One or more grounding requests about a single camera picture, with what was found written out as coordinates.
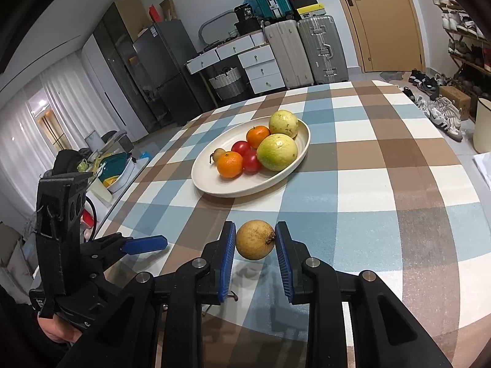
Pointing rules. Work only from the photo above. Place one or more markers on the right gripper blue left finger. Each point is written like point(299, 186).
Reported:
point(227, 251)

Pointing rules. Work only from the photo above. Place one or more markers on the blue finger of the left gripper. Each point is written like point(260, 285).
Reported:
point(144, 245)

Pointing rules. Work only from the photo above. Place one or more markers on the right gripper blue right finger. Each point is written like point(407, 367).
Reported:
point(284, 249)

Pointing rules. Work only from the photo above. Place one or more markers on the brown round pear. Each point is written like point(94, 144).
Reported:
point(255, 239)

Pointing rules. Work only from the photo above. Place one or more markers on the red tomato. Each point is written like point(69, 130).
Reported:
point(251, 163)
point(241, 147)

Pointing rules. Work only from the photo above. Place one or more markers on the orange mandarin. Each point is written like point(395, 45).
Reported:
point(256, 135)
point(230, 164)

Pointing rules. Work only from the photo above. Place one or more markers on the yellow green guava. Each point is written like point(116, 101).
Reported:
point(284, 122)

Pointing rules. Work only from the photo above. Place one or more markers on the person's left hand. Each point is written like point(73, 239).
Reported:
point(58, 330)

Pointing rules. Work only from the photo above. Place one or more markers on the white oval plate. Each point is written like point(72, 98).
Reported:
point(207, 179)

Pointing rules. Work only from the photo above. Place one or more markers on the orange mandarin on plate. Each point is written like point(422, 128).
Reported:
point(230, 164)

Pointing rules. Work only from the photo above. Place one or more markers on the green yellow citrus fruit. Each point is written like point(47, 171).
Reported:
point(276, 152)

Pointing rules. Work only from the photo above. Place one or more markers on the checkered tablecloth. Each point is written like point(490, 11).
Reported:
point(380, 189)

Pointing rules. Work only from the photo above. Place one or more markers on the wicker basket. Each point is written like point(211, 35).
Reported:
point(228, 84)

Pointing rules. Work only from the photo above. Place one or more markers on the white curtain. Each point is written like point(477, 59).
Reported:
point(26, 152)

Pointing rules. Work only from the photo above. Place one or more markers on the white drawer cabinet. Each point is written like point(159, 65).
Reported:
point(255, 56)

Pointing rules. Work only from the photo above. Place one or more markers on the beige suitcase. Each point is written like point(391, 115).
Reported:
point(289, 53)

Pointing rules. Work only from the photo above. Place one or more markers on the dark grey refrigerator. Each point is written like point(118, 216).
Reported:
point(164, 50)

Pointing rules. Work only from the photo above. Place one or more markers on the silver suitcase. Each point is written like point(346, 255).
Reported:
point(323, 49)

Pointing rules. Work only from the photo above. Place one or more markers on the wooden door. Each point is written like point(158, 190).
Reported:
point(386, 34)

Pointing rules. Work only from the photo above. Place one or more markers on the wooden shoe rack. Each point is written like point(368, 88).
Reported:
point(468, 48)

